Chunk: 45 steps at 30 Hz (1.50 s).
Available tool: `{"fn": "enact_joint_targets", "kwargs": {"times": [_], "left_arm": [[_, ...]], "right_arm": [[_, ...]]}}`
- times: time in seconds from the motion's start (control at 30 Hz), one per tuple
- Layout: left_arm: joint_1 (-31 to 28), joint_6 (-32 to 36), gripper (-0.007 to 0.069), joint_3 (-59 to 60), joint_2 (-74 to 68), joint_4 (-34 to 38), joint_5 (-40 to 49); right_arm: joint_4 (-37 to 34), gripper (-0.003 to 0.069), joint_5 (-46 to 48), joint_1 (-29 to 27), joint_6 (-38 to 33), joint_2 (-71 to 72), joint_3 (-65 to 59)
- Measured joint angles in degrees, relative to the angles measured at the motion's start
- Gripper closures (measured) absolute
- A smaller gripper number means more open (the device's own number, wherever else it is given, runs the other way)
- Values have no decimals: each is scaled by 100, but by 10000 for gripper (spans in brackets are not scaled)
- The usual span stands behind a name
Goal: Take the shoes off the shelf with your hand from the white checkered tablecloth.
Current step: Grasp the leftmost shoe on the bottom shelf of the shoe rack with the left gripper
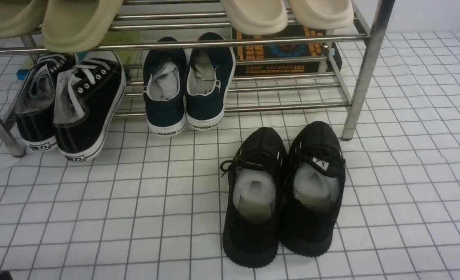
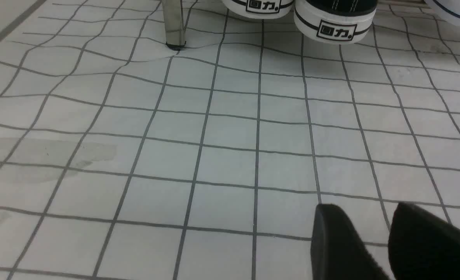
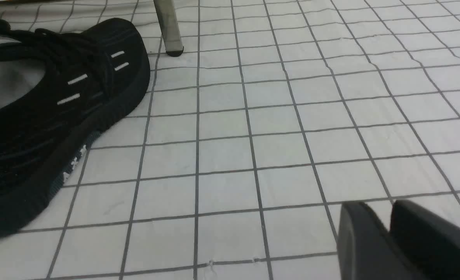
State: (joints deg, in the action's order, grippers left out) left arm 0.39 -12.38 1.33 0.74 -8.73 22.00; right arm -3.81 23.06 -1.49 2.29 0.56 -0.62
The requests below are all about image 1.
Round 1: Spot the olive green slipper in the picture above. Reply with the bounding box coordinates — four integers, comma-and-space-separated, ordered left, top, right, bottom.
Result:
0, 0, 48, 39
41, 0, 123, 53

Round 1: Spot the black knit sneaker right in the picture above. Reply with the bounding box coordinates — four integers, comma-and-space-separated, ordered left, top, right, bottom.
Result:
279, 121, 347, 257

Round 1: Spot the olive green slipper far left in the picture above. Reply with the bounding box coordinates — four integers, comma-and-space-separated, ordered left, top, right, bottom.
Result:
0, 0, 48, 39

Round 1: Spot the navy slip-on shoe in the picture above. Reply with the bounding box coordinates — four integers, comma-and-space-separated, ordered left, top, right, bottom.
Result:
185, 46, 236, 131
142, 48, 188, 138

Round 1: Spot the beige slipper far right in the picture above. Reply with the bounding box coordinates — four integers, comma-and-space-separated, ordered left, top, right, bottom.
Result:
289, 0, 354, 30

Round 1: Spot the navy slip-on shoe right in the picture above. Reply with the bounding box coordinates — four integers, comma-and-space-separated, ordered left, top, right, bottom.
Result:
185, 46, 236, 131

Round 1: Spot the navy slip-on shoe left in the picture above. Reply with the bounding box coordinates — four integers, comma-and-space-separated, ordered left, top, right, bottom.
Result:
142, 48, 188, 138

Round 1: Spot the green blue book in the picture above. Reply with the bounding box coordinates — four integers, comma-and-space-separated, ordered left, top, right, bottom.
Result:
16, 31, 142, 81

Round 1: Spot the black canvas sneaker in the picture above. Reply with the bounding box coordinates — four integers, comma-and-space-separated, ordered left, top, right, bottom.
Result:
53, 51, 126, 163
14, 53, 78, 151

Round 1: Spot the silver metal shoe rack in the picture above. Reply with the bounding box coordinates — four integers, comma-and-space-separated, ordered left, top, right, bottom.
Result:
0, 0, 395, 158

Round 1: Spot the beige slipper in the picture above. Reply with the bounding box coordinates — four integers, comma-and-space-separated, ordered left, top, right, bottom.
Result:
220, 0, 288, 35
289, 0, 354, 30

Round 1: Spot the black orange printed box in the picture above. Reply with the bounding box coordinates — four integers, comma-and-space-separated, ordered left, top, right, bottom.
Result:
232, 24, 331, 76

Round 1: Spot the black knit sneaker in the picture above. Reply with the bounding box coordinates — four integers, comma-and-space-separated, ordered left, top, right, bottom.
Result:
220, 127, 287, 269
279, 121, 347, 257

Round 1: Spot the black knit sneaker left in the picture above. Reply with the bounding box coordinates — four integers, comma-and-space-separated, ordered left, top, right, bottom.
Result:
220, 127, 287, 269

